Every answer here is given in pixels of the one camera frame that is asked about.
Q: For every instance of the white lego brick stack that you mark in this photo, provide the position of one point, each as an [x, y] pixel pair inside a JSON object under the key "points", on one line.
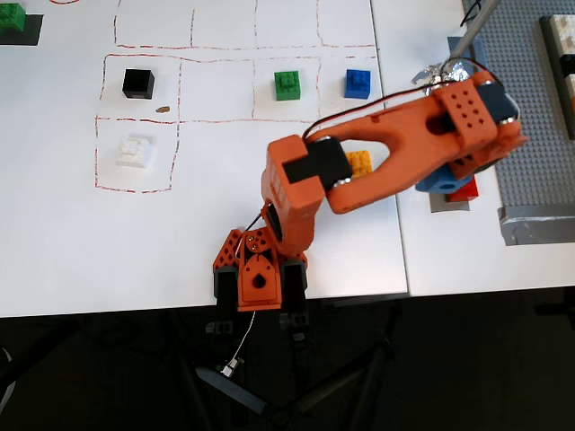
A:
{"points": [[566, 36]]}

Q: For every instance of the blue lego block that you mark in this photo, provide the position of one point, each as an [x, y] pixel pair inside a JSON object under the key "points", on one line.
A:
{"points": [[358, 84]]}

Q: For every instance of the grey lego baseplate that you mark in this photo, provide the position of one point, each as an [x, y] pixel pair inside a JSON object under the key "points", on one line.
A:
{"points": [[534, 148]]}

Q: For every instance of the red lego block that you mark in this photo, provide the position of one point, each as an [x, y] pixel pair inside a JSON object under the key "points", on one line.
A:
{"points": [[467, 192]]}

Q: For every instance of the green lego block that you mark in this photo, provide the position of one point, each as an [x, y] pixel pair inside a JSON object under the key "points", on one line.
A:
{"points": [[11, 17], [287, 85]]}

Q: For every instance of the grey tape square marker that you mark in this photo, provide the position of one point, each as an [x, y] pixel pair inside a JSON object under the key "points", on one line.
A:
{"points": [[438, 204]]}

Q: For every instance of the black lego frame strip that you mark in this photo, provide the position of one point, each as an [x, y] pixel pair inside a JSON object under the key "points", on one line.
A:
{"points": [[550, 45]]}

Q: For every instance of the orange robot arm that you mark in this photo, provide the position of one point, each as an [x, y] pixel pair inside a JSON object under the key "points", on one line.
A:
{"points": [[404, 130]]}

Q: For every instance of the crumpled aluminium foil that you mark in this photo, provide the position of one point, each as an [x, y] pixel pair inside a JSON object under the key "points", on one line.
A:
{"points": [[431, 74]]}

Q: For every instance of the white lego block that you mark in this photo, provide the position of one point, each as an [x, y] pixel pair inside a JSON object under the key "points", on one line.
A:
{"points": [[132, 152]]}

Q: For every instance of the silver duct tape strip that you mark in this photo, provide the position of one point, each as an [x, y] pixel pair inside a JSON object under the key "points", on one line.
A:
{"points": [[536, 226]]}

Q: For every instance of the black table clamp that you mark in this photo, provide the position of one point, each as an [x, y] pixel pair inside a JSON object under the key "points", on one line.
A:
{"points": [[295, 296], [226, 296]]}

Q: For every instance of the orange lego block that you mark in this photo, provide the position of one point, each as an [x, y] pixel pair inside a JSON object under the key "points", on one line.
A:
{"points": [[360, 164]]}

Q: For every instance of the metal pole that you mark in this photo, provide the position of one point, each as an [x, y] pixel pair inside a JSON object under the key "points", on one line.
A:
{"points": [[471, 31]]}

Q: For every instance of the small brown scrap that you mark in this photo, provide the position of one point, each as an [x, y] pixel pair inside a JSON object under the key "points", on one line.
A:
{"points": [[162, 109]]}

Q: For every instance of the black tripod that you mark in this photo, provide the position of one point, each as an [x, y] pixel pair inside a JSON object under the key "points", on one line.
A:
{"points": [[323, 390]]}

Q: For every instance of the black tape patch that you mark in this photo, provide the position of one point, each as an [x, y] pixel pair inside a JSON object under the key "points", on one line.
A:
{"points": [[33, 31]]}

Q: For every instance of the black lego block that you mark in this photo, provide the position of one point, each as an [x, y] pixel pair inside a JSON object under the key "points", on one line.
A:
{"points": [[137, 83]]}

